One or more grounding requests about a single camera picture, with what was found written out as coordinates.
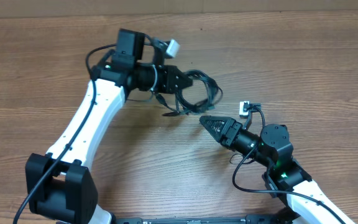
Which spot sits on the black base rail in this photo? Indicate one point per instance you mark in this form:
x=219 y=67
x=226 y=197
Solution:
x=191 y=220

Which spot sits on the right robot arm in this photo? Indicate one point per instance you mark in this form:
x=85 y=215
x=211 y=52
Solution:
x=284 y=177

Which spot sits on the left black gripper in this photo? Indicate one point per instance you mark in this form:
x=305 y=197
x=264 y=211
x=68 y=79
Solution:
x=170 y=72

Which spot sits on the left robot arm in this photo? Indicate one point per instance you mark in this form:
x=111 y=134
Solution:
x=59 y=182

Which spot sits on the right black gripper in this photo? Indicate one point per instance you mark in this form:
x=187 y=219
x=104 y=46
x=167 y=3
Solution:
x=230 y=128

